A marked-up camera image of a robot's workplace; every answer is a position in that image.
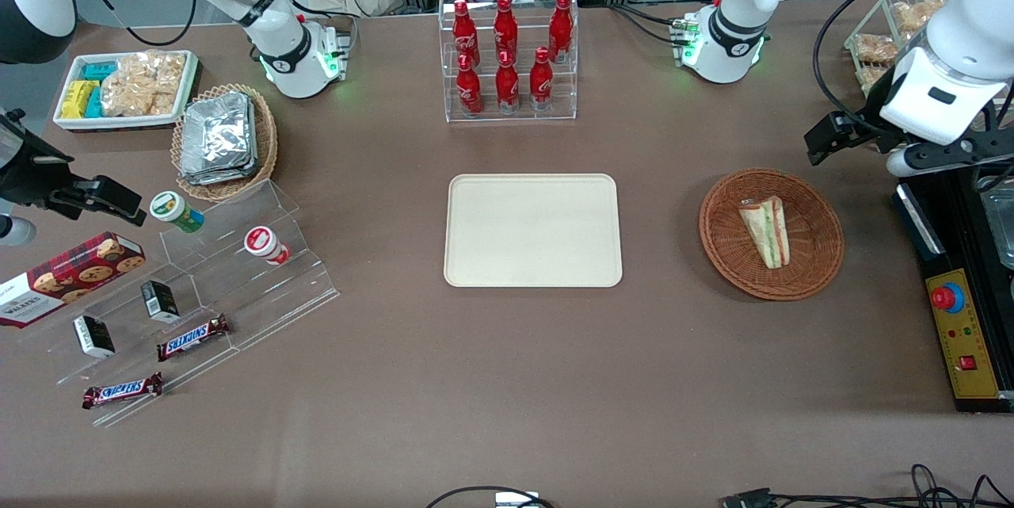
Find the brown chocolate bar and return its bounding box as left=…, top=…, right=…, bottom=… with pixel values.
left=155, top=314, right=233, bottom=363
left=82, top=371, right=165, bottom=411

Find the clear bag of crackers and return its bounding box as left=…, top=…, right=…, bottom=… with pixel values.
left=100, top=50, right=188, bottom=117

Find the green-lid snack cup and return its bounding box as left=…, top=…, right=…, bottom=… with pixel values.
left=150, top=190, right=205, bottom=235

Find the black control box yellow panel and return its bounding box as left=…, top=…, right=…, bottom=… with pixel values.
left=893, top=163, right=1014, bottom=414

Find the plastic-wrapped triangle sandwich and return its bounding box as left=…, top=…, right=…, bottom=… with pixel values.
left=738, top=196, right=791, bottom=269

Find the black cable with connector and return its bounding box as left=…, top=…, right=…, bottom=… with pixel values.
left=721, top=464, right=1014, bottom=508

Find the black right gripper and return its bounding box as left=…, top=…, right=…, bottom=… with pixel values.
left=0, top=108, right=148, bottom=226

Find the thin black cable loop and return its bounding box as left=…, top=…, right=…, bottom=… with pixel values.
left=425, top=485, right=557, bottom=508

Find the stack of foil containers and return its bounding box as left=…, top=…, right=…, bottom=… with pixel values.
left=179, top=91, right=260, bottom=186

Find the beige rectangular plastic tray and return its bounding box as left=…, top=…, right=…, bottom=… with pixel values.
left=444, top=174, right=623, bottom=288

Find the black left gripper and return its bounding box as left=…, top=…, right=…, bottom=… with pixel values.
left=806, top=113, right=1014, bottom=176

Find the small black box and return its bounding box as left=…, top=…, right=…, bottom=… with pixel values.
left=72, top=315, right=116, bottom=360
left=140, top=279, right=181, bottom=325

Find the red cola bottle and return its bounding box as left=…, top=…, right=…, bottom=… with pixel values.
left=548, top=0, right=574, bottom=64
left=495, top=50, right=520, bottom=114
left=494, top=0, right=519, bottom=65
left=529, top=47, right=555, bottom=112
left=452, top=0, right=480, bottom=67
left=456, top=54, right=484, bottom=117

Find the round brown wicker basket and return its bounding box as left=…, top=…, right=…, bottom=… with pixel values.
left=699, top=167, right=845, bottom=302

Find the clear acrylic bottle rack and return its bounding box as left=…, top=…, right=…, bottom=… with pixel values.
left=438, top=0, right=580, bottom=124

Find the clear acrylic stepped shelf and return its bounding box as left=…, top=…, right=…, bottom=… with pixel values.
left=16, top=179, right=341, bottom=430

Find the oval wicker basket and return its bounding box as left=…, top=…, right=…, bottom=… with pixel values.
left=171, top=83, right=279, bottom=203

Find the bagged bread snack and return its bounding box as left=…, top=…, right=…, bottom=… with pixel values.
left=890, top=0, right=949, bottom=39
left=853, top=32, right=902, bottom=67

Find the white rectangular snack bin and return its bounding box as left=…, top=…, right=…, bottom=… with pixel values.
left=53, top=50, right=200, bottom=133

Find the yellow snack packet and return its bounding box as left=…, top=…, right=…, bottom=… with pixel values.
left=61, top=80, right=100, bottom=120

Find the red-lid snack cup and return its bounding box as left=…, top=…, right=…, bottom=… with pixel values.
left=243, top=226, right=292, bottom=266

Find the red tartan cookie box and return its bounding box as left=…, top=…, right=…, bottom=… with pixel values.
left=0, top=231, right=148, bottom=329

